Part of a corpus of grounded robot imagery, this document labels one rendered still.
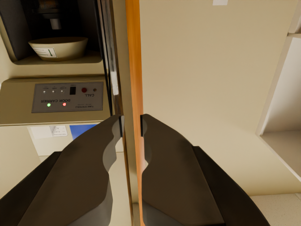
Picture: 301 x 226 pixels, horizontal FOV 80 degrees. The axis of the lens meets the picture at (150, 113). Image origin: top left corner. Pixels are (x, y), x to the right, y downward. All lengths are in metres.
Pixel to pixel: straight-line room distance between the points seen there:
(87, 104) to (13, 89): 0.21
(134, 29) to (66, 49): 0.25
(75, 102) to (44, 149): 0.30
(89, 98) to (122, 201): 0.55
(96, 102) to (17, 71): 0.25
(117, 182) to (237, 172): 1.05
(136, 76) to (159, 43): 0.53
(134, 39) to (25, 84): 0.34
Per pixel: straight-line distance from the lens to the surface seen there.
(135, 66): 0.47
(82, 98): 0.54
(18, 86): 0.64
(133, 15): 0.45
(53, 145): 0.76
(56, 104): 0.56
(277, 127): 1.48
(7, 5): 0.71
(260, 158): 1.63
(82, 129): 0.55
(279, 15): 1.19
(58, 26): 0.69
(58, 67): 0.61
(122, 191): 0.88
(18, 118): 0.60
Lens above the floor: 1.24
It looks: 29 degrees up
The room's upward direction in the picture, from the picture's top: 179 degrees clockwise
